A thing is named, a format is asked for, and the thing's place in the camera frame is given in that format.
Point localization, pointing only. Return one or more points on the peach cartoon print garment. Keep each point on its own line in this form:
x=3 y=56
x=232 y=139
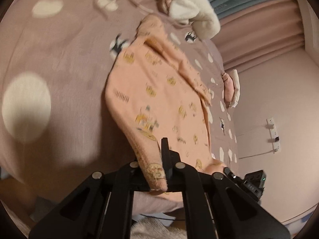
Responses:
x=153 y=92

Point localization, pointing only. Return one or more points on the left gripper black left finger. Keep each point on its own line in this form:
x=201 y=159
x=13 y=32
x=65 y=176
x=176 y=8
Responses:
x=100 y=207

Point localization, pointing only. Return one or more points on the folded pink and white clothes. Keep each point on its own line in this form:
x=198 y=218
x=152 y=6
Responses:
x=231 y=88

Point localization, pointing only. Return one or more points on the mauve polka dot bedspread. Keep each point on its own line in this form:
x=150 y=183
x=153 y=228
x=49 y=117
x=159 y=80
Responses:
x=56 y=57

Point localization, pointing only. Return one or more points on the white fluffy plush garment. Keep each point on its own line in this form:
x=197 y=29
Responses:
x=199 y=13

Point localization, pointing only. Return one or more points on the pink and teal curtain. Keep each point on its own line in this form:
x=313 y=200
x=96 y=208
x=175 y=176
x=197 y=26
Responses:
x=255 y=31

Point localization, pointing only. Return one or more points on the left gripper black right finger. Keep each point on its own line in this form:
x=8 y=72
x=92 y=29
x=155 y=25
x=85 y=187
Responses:
x=220 y=205

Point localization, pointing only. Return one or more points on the white wall power strip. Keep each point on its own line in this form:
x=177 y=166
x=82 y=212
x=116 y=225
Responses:
x=274 y=136

